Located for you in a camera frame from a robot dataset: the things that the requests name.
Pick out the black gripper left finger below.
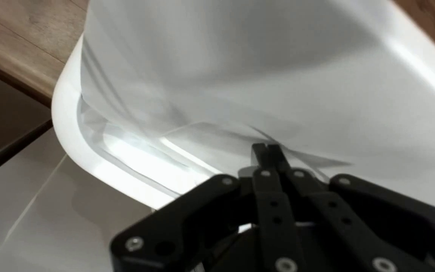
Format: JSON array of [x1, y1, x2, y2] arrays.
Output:
[[108, 142, 305, 272]]

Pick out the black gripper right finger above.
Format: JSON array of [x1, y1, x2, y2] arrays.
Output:
[[267, 142, 435, 272]]

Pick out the clear plastic bin liner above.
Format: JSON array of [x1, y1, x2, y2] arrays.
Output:
[[77, 44, 352, 200]]

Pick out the stainless steel cabinet panel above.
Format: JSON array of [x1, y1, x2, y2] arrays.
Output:
[[0, 127, 178, 272]]

